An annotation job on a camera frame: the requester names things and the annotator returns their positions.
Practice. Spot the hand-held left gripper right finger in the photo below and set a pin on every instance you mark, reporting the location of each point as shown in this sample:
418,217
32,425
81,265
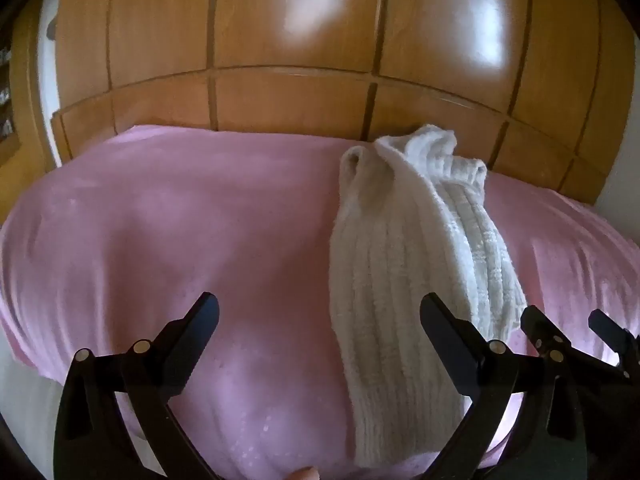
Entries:
442,325

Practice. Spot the pink blanket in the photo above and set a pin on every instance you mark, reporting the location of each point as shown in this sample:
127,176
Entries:
175,240

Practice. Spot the white knit sweater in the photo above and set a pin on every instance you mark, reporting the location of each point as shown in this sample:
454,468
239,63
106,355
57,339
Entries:
400,240

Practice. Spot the wooden panelled headboard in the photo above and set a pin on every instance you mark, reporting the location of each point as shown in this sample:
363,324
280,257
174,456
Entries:
310,35

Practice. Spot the wooden shelf unit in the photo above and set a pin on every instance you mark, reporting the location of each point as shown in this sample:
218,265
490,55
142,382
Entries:
25,125

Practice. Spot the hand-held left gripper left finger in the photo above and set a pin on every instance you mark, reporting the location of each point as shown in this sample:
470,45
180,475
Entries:
202,317

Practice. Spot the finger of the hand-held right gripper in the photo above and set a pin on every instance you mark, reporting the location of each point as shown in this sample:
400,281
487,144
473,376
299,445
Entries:
539,326
612,335

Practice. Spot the person's left hand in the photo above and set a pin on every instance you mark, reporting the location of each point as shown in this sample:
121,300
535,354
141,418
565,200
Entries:
303,475

